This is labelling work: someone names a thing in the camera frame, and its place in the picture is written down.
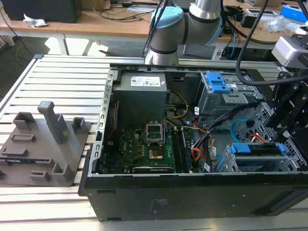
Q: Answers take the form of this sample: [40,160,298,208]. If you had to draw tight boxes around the orange wire bundle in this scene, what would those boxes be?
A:
[191,147,205,164]

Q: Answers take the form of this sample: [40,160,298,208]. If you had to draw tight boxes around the grey perforated disk bay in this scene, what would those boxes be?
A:
[218,101,308,173]

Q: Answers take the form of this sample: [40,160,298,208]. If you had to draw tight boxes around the grey power supply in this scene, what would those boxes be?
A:
[112,72,168,124]

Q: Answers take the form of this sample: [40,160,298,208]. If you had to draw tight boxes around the blue cardboard box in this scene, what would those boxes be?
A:
[280,4,307,21]

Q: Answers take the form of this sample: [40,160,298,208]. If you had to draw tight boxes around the black PC case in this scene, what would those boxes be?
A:
[78,63,308,222]

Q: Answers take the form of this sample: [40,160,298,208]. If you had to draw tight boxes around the red wire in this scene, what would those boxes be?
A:
[250,132,268,144]

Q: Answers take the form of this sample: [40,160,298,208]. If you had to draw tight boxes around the RAM stick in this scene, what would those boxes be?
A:
[180,128,193,169]

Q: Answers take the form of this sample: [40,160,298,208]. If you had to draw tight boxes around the hard disk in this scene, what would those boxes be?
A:
[228,141,287,168]

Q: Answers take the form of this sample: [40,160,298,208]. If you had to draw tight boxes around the green motherboard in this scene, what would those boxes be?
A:
[103,125,193,174]

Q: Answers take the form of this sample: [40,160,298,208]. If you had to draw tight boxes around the crumpled white paper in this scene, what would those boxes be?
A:
[23,13,48,28]

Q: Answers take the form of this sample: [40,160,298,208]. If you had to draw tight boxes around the large black box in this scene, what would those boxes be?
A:
[1,0,82,24]

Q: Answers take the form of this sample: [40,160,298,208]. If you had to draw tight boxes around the black wire bundle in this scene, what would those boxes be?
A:
[192,101,261,156]

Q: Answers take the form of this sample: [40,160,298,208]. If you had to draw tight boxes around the blue wire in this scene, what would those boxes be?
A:
[230,117,255,143]

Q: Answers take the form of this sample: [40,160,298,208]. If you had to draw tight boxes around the black RAM slot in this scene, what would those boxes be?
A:
[172,128,183,173]

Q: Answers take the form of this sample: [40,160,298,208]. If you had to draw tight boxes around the blue hanging cable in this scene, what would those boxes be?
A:
[230,30,239,59]

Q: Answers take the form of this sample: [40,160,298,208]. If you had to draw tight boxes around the blue plastic latch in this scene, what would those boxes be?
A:
[205,71,232,94]

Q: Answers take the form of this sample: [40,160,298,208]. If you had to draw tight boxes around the brown cardboard box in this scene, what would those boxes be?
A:
[80,0,114,11]

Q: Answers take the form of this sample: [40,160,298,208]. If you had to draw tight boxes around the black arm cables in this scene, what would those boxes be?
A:
[142,0,169,58]

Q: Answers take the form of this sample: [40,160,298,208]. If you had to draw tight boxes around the metal socket cover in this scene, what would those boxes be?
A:
[145,122,165,145]

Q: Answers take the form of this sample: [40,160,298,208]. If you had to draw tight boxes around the grey parts rack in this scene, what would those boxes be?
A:
[0,101,92,187]

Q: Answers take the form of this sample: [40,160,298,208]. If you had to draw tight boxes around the black graphics card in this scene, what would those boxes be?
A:
[131,166,174,174]

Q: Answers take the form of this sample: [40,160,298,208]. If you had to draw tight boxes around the grey disk bay blue latch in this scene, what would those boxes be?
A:
[195,71,268,116]

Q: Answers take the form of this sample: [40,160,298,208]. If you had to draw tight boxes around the thick black camera cable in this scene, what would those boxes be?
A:
[235,0,280,87]

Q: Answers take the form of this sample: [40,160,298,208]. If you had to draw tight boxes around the clear plastic bag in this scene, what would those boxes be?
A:
[263,15,299,33]

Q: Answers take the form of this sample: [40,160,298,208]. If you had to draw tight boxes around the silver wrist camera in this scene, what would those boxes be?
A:
[271,36,308,68]

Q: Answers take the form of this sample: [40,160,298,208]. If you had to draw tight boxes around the small black device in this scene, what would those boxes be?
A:
[240,13,258,28]

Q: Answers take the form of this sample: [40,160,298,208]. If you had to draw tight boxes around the wooden desk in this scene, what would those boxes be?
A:
[0,0,308,57]

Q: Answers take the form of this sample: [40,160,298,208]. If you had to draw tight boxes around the yellow wire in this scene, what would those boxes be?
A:
[163,90,189,120]

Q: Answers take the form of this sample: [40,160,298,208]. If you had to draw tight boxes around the thin black desk cables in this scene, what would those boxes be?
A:
[100,6,155,24]

